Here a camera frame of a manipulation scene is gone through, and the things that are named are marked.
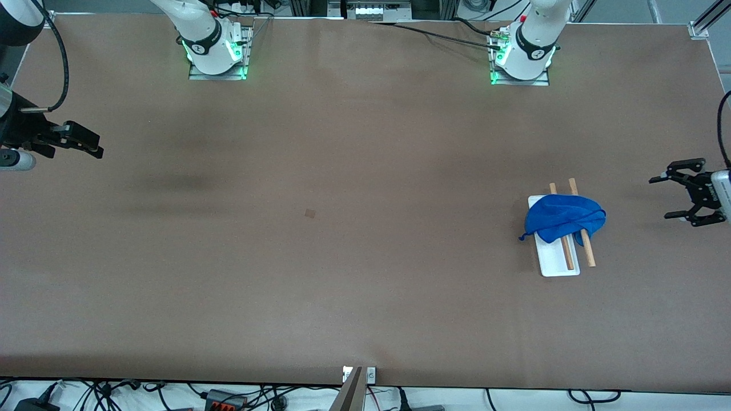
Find blue microfibre towel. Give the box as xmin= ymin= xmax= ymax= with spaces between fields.
xmin=518 ymin=194 xmax=607 ymax=244

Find white towel rack wooden bars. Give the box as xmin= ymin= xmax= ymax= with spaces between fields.
xmin=528 ymin=178 xmax=597 ymax=278

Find white power strip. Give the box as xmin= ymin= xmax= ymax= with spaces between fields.
xmin=228 ymin=0 xmax=267 ymax=17

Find black power adapter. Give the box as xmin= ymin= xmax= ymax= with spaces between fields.
xmin=14 ymin=398 xmax=61 ymax=411

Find black orange connector box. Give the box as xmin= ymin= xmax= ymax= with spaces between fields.
xmin=204 ymin=389 xmax=248 ymax=411

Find grey control device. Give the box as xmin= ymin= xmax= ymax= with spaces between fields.
xmin=346 ymin=0 xmax=412 ymax=21

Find black plug block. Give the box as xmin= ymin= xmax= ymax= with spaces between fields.
xmin=397 ymin=388 xmax=447 ymax=411

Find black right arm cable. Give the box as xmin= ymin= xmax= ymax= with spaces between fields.
xmin=20 ymin=0 xmax=71 ymax=113

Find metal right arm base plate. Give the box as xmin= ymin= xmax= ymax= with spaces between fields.
xmin=188 ymin=26 xmax=250 ymax=81

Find black looped floor cable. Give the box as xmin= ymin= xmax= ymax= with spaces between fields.
xmin=568 ymin=389 xmax=622 ymax=406

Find black tangled floor cable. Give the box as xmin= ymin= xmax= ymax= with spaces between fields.
xmin=57 ymin=378 xmax=143 ymax=411

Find short black table cable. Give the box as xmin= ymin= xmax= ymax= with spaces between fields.
xmin=451 ymin=17 xmax=506 ymax=38

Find long black table cable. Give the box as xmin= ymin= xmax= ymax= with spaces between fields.
xmin=368 ymin=21 xmax=503 ymax=52

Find aluminium camera pole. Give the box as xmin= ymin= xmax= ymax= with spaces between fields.
xmin=330 ymin=367 xmax=367 ymax=411

